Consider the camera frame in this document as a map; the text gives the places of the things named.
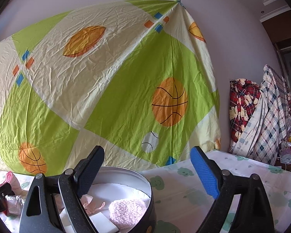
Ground clear plastic bag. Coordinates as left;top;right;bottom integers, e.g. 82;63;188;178
6;195;26;215

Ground pink-trimmed white knit cloth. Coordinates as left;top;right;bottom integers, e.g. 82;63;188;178
0;171;23;195

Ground round Danish cookie tin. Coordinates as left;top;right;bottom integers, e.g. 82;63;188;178
53;166;157;233

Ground pink fluffy powder puff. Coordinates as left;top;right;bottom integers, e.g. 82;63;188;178
108;198;147;230

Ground cloud print table cloth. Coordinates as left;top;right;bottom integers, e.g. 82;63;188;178
0;149;291;233

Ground blue white plaid fabric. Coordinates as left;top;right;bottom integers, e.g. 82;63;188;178
230;65;291;165

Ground red plaid bear fabric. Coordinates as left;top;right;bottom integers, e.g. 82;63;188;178
229;78;261;146

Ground green cream sports bedsheet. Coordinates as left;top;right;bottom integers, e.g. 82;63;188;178
0;0;221;176

